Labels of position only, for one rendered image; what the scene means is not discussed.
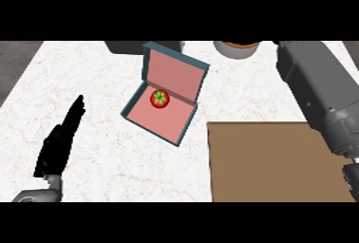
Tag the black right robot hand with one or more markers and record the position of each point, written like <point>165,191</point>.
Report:
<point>353,183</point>

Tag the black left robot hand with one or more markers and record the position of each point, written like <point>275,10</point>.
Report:
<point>57,148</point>

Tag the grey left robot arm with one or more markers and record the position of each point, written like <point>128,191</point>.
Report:
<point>43,193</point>

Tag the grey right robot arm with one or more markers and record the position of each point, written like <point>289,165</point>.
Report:
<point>317,88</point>

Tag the teal and pink open tray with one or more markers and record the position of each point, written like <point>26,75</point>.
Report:
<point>161,118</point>

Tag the red tomato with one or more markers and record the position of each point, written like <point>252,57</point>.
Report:
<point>159,98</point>

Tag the dark grey block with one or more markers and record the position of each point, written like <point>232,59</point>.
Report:
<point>124,47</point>

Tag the grey pot with orange contents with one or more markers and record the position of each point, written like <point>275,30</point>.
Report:
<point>235,50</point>

